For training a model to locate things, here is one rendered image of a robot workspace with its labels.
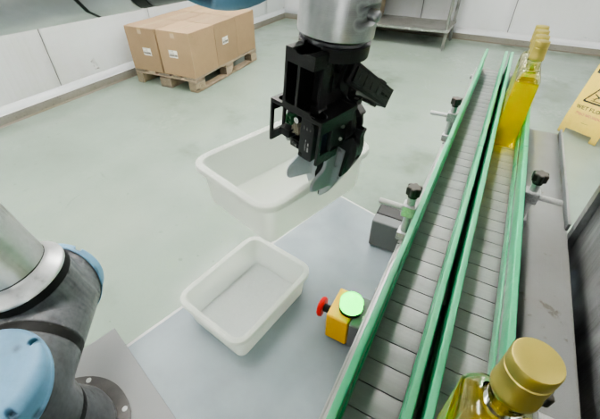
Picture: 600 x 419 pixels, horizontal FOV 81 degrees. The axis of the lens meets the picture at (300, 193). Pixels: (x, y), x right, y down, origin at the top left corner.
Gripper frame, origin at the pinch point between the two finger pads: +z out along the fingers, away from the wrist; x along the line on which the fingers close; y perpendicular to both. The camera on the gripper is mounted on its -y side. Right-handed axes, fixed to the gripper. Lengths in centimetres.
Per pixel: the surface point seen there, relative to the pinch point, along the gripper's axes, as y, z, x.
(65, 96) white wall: -63, 146, -344
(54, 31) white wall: -76, 93, -355
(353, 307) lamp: -2.5, 24.8, 9.4
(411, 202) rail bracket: -20.5, 12.2, 7.1
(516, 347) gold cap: 12.1, -8.4, 26.0
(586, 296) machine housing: -27.0, 16.4, 38.0
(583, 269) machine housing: -33, 16, 37
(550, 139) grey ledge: -87, 20, 21
